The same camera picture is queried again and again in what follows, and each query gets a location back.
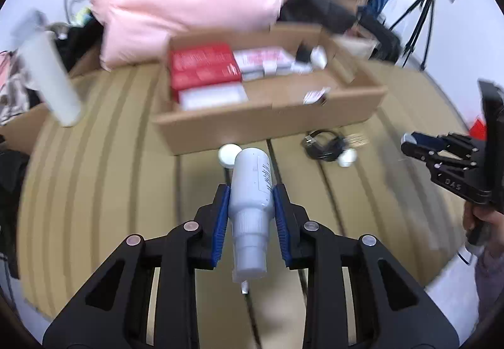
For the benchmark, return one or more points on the pink patterned box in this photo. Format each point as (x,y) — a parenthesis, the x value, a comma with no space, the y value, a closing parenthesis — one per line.
(262,57)

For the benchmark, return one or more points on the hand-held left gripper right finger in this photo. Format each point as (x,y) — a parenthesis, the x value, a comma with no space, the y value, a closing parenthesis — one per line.
(281,223)

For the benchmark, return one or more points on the black suitcase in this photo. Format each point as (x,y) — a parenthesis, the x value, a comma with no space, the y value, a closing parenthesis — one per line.
(384,38)

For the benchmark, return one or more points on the cardboard box with clothes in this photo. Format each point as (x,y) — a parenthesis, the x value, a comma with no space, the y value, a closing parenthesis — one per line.
(23,130)

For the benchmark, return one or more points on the red box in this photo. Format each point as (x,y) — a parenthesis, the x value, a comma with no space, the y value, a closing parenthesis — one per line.
(202,65)

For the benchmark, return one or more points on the small round white jar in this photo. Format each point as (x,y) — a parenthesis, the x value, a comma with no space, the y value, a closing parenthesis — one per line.
(319,57)

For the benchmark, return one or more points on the black tripod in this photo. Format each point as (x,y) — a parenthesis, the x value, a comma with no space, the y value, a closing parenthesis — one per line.
(419,18)

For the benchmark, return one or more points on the dark clothes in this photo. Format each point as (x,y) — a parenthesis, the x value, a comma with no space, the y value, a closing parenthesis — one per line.
(76,44)

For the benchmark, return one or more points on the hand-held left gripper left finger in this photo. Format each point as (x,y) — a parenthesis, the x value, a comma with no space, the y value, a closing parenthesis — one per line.
(222,219)

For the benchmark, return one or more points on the person's right forearm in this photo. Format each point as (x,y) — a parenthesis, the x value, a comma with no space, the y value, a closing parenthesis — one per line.
(490,278)

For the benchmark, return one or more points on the small gold object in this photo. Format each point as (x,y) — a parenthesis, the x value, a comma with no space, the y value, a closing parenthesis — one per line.
(356,140)

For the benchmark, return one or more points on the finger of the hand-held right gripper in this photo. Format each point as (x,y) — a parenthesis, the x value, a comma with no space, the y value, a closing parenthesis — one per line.
(453,177)
(427,143)

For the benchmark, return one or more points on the person's right hand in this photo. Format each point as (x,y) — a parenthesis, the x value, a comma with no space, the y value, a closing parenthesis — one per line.
(492,221)

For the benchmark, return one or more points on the white thermos bottle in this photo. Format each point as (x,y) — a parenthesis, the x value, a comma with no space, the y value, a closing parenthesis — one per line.
(51,77)

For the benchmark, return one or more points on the shallow cardboard box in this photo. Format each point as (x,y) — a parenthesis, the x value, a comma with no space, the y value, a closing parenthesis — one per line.
(256,124)

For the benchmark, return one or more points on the red object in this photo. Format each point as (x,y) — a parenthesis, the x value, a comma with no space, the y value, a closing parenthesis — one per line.
(478,128)

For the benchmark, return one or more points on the translucent plastic container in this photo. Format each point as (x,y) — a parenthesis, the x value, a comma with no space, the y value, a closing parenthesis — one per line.
(212,97)

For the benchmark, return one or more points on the white spray bottle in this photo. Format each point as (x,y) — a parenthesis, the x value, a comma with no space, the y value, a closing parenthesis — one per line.
(252,183)

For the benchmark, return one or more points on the black backpack on trolley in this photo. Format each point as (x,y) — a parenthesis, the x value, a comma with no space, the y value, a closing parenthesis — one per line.
(12,183)

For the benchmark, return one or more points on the small white lid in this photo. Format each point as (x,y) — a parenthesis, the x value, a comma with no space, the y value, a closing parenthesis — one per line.
(346,158)

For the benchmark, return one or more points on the large white lid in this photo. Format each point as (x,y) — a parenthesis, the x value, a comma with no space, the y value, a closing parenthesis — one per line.
(226,154)

